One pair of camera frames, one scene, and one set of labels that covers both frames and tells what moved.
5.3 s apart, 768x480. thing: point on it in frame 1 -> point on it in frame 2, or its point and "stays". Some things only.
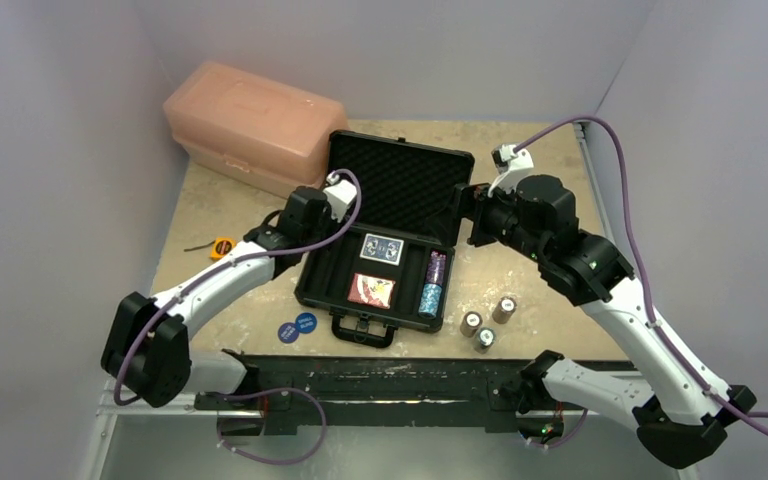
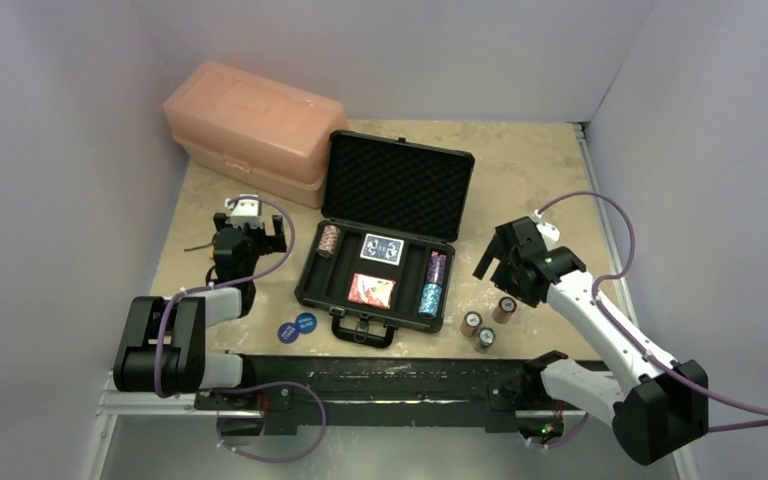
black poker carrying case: (392, 266) stays
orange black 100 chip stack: (470, 323) stays
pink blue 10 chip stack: (504, 309) stays
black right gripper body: (466, 211) -> (507, 244)
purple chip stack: (436, 267) stays
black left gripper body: (324, 228) -> (257, 243)
